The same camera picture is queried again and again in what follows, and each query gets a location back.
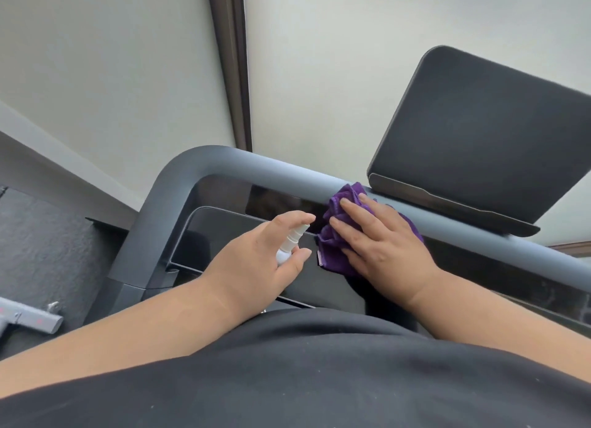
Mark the person's left hand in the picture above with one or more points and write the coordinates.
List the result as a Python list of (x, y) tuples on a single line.
[(249, 275)]

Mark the person's right hand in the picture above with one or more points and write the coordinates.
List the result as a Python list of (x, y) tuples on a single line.
[(388, 257)]

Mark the white spray bottle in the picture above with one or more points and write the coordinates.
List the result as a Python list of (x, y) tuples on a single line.
[(286, 252)]

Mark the purple microfibre cloth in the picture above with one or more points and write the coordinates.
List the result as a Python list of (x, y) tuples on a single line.
[(337, 201)]

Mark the person's left forearm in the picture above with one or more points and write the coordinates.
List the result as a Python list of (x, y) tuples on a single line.
[(101, 335)]

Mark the person's right forearm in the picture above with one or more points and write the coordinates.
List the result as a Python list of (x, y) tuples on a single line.
[(498, 321)]

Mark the black shirt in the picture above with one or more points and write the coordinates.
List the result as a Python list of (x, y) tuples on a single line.
[(300, 377)]

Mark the white exercise bike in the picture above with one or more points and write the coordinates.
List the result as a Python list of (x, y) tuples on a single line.
[(27, 319)]

